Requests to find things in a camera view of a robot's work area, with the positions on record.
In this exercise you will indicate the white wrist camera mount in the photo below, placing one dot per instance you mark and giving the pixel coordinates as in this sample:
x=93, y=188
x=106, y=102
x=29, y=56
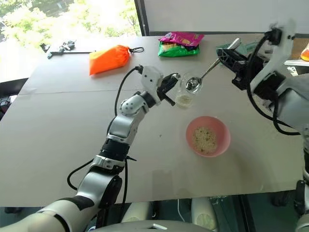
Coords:
x=150, y=77
x=286, y=41

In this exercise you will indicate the magenta snack packet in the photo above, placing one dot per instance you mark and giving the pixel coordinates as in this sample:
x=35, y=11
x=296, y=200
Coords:
x=183, y=37

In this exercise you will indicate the bunch of dark keys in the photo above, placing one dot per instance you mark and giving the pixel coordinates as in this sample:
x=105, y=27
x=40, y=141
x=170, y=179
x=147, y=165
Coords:
x=67, y=45

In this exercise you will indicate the white rounded robot leg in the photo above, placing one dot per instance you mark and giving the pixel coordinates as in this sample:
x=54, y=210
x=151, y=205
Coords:
x=138, y=211
x=204, y=212

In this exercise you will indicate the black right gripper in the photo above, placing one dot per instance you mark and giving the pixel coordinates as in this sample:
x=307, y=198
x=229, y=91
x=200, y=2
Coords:
x=246, y=70

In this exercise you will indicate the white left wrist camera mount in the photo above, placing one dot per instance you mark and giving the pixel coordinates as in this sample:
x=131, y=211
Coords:
x=150, y=77

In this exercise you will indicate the pink bowl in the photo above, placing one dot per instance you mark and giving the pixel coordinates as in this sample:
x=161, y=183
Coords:
x=223, y=135

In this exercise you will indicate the silver metal spoon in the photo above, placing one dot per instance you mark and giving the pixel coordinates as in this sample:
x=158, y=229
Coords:
x=193, y=84

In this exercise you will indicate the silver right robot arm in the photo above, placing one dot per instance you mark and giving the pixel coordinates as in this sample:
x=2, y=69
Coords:
x=297, y=101

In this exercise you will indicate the orange bottle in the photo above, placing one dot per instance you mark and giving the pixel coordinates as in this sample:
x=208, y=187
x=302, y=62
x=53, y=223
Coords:
x=306, y=53

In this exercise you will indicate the clear glass mug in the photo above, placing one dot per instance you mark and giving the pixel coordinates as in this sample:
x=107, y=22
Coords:
x=184, y=100

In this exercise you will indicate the oatmeal in glass mug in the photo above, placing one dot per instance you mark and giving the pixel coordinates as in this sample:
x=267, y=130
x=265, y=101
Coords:
x=184, y=99

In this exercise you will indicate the oatmeal in pink bowl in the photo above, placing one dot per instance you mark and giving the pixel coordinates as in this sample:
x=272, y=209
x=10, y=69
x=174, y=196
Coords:
x=204, y=139

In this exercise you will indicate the black thin rod tool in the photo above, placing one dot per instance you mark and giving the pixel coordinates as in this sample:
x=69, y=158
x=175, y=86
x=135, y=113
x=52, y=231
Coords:
x=72, y=52

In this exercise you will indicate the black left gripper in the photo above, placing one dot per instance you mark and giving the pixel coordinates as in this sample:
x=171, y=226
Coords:
x=166, y=87

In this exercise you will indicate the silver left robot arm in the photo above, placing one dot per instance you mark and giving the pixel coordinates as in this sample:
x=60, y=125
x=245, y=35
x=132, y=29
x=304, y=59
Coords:
x=123, y=123

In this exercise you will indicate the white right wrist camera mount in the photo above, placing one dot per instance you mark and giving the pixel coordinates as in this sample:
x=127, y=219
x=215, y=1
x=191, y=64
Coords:
x=286, y=41

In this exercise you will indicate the black window frame post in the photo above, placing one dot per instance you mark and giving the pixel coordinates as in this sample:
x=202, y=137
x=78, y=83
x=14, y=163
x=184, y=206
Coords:
x=141, y=19

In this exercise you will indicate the grey robot torso top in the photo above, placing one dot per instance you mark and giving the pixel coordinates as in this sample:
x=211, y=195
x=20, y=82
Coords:
x=157, y=226

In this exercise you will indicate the green snack packet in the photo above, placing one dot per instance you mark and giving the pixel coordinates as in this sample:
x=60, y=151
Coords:
x=178, y=51

